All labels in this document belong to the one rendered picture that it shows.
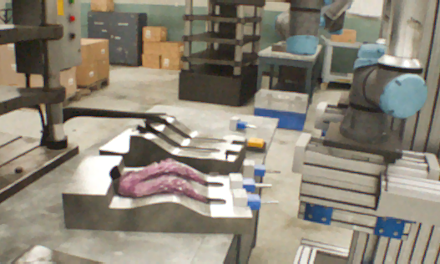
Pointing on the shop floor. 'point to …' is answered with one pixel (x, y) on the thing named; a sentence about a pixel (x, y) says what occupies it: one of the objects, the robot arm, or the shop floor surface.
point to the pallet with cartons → (93, 66)
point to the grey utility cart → (330, 63)
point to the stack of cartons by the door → (161, 50)
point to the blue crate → (296, 121)
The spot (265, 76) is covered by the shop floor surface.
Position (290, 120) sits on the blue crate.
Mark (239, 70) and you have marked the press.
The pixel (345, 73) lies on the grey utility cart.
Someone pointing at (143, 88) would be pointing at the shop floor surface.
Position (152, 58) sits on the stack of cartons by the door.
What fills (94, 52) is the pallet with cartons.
